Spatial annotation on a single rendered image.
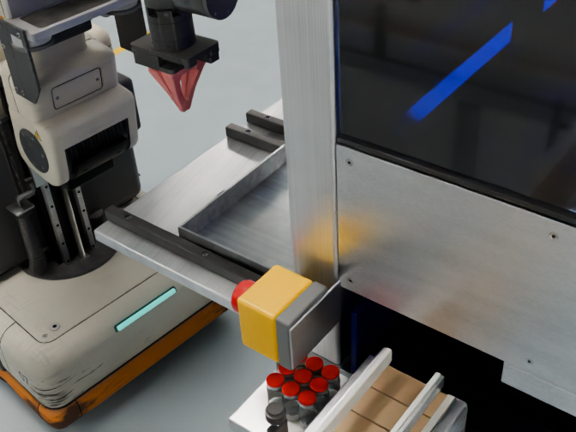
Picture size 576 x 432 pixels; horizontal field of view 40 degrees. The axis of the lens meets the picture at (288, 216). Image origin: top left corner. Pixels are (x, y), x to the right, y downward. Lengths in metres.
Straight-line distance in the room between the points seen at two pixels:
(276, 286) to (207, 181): 0.47
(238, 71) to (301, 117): 2.77
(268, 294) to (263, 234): 0.32
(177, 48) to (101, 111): 0.72
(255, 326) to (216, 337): 1.40
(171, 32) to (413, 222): 0.42
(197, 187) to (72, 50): 0.55
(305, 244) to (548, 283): 0.28
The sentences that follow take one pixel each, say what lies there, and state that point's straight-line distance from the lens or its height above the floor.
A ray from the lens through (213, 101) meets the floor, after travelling 3.33.
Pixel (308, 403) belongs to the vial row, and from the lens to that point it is 0.89.
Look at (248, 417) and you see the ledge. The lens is 0.95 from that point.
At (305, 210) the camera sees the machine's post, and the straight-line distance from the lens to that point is 0.85.
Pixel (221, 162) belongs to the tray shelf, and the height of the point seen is 0.88.
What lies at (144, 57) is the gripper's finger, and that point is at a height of 1.16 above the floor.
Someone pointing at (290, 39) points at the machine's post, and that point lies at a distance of 0.75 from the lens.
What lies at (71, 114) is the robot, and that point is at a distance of 1.72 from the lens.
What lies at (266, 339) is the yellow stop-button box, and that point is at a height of 0.99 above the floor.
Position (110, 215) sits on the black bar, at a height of 0.89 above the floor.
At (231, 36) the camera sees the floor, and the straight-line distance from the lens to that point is 3.87.
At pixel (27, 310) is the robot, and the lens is 2.06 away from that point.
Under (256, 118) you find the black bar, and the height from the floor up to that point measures 0.90.
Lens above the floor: 1.62
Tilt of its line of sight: 38 degrees down
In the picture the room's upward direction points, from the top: 4 degrees counter-clockwise
